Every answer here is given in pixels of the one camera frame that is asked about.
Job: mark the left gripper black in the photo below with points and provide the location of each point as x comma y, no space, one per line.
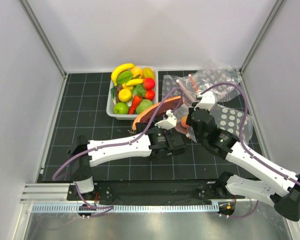
164,130

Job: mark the peach toy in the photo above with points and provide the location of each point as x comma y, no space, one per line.
184,122

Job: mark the zip bag red zipper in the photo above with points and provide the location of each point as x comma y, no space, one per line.
182,111

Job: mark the hot dog toy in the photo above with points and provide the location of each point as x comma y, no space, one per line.
146,115

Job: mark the orange carrot toy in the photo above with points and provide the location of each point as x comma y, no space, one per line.
135,102

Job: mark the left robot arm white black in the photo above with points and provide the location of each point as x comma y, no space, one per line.
87,154

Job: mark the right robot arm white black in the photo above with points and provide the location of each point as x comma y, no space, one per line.
276,186

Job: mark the polka dot bag right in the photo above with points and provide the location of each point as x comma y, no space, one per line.
230,119

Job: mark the polka dot bag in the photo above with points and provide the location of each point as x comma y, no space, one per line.
216,72
230,119

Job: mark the polka dot bag back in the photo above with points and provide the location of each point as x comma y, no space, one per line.
216,72

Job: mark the white plastic food bin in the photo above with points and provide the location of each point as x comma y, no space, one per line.
110,103

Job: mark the red strawberry lower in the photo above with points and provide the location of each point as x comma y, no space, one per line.
149,95

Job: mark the red strawberry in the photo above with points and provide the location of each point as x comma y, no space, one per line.
149,95
148,83

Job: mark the green apple toy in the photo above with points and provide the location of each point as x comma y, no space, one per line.
121,108

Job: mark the red strawberry upper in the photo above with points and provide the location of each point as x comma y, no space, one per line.
148,83

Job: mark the small yellow banana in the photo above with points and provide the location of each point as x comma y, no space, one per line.
134,82

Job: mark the purple grapes toy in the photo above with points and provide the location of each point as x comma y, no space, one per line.
115,91

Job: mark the yellow starfruit toy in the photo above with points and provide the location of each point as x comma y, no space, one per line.
148,73

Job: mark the orange fruit toy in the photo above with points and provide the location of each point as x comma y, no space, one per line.
136,72

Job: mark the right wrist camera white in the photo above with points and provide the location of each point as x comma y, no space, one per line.
206,101

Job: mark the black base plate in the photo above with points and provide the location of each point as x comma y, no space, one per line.
185,192

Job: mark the slotted cable duct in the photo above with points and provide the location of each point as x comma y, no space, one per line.
80,209

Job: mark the right aluminium frame post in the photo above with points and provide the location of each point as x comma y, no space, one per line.
270,19

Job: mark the aluminium frame post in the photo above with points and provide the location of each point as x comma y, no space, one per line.
42,35
270,19

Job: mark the left aluminium frame post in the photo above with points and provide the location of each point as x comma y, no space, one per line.
42,35

